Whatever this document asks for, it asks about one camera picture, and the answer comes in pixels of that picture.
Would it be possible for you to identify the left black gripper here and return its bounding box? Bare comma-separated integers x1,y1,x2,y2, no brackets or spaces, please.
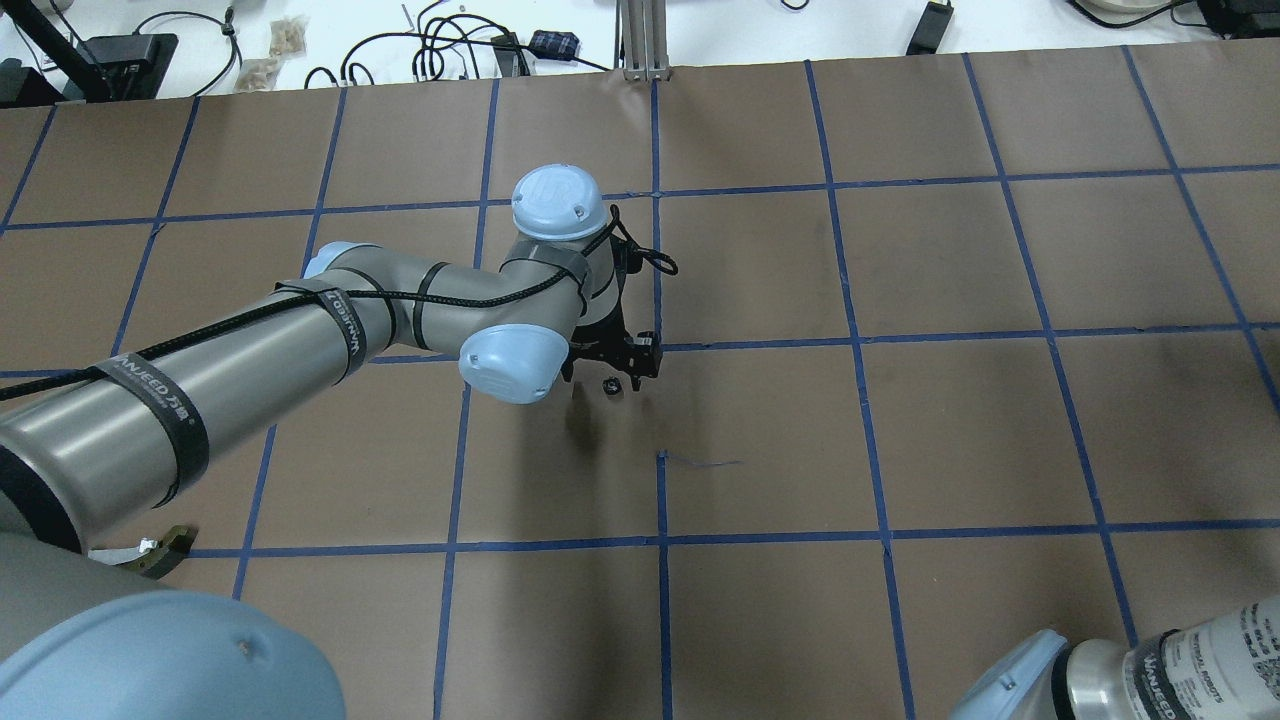
559,205,663,391

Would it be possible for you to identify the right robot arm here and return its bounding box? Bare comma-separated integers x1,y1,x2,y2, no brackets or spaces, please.
948,596,1279,719

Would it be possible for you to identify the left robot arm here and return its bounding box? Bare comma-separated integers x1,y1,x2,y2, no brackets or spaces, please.
1,164,678,719

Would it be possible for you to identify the black power adapter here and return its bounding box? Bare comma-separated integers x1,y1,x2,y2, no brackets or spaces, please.
904,1,955,56

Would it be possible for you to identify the bag of small parts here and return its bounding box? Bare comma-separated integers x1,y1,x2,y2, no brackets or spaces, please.
268,15,308,59

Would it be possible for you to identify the brake shoe part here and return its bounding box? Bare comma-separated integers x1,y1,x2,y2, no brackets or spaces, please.
87,525,198,580

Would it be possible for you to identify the black device on stand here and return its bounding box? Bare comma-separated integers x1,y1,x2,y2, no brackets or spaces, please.
74,33,180,102

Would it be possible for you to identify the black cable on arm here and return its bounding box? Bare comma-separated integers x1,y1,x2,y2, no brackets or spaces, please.
0,215,678,401

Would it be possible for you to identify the aluminium frame post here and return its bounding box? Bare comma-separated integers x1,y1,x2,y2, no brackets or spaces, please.
614,1,671,82

